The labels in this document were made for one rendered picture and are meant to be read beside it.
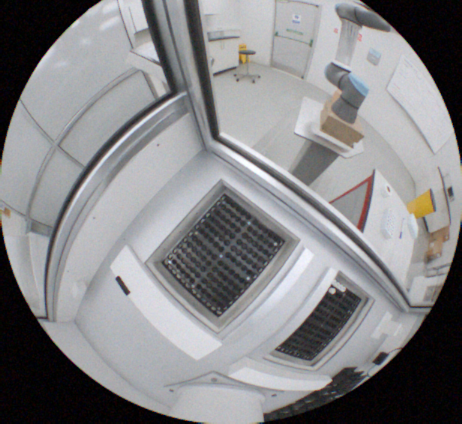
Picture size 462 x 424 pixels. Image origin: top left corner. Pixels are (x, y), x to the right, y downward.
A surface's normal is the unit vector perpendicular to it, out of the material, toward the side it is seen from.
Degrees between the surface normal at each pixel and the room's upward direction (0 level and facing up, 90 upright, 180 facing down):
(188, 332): 0
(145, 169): 90
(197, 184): 0
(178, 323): 0
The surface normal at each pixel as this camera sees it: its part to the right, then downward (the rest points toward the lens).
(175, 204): -0.05, -0.37
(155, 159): 0.76, 0.59
